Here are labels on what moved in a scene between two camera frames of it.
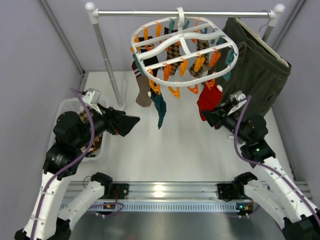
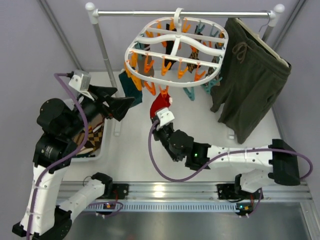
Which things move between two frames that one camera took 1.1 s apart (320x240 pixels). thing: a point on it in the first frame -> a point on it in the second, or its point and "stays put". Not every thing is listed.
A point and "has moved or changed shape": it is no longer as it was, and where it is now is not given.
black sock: [151, 61] -> [169, 44]
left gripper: [112, 121] -> [100, 101]
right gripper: [218, 119] -> [161, 132]
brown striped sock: [143, 85] -> [141, 64]
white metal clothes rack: [93, 18] stays put
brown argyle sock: [173, 51] -> [191, 66]
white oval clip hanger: [182, 50] has moved or changed shape
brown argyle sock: [201, 44] -> [215, 60]
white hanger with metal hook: [283, 62] stays put
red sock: [209, 99] -> [159, 102]
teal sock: [160, 105] -> [130, 89]
